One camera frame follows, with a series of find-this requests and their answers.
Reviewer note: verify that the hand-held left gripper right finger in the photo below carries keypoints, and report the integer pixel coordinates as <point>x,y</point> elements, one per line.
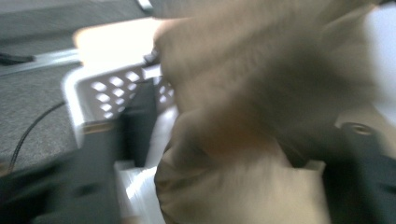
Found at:
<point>358,186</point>

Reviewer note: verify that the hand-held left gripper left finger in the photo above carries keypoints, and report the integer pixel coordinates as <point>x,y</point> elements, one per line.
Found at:
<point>137,124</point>

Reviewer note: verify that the white perforated plastic basket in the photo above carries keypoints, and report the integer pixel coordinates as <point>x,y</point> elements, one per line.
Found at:
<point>74,93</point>

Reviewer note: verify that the tan pants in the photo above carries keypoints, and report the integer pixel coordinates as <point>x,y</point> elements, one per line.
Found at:
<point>249,77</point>

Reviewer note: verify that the wooden table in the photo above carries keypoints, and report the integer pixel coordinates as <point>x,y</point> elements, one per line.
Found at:
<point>118,40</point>

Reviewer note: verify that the white table cover board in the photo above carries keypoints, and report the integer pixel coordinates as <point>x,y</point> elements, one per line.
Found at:
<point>384,46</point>

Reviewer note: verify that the metal rail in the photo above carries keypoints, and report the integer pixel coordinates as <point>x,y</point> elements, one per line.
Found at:
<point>46,60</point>

